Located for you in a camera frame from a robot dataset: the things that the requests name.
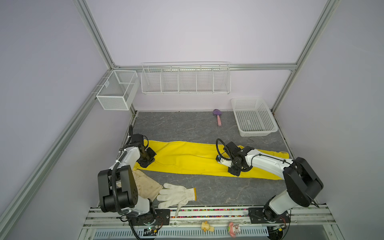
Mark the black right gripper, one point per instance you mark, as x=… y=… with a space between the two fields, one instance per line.
x=233 y=172

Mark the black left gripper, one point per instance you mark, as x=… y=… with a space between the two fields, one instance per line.
x=152 y=154

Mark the yellow trousers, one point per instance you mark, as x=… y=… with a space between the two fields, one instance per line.
x=200 y=159

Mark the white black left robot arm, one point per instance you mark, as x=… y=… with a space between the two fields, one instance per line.
x=118 y=192

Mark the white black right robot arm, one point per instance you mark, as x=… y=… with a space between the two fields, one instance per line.
x=302 y=183

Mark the beige leather work glove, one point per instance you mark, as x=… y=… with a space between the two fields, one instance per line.
x=147 y=187

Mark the white knitted work glove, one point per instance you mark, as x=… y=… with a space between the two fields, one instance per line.
x=173 y=195

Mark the white plastic perforated basket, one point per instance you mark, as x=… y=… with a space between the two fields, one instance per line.
x=253 y=117

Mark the purple pink hair brush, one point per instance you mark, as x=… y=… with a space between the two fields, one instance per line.
x=218 y=113

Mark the pink white plush toy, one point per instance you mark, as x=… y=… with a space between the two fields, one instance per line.
x=234 y=229

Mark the yellow duck toy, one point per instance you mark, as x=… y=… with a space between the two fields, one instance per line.
x=206 y=227

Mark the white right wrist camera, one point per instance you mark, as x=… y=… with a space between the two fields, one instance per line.
x=224 y=161

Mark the small white mesh wire box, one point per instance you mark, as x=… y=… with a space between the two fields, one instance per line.
x=118 y=90

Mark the aluminium front mounting rail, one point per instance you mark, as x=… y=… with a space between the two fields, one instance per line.
x=110 y=226

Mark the long white wire rack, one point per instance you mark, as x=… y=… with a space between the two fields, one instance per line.
x=186 y=78

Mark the aluminium frame back top bar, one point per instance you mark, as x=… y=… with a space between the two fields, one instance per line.
x=261 y=66

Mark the aluminium frame bar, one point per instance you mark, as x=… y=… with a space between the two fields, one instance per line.
x=261 y=66
x=21 y=201

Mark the aluminium frame left side bar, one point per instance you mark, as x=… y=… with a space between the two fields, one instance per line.
x=21 y=201

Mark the aluminium frame corner post left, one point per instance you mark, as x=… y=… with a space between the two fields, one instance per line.
x=89 y=22

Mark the aluminium frame corner post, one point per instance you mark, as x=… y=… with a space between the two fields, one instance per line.
x=89 y=22
x=324 y=18

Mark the aluminium frame corner post right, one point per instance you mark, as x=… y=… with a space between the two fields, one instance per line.
x=324 y=18

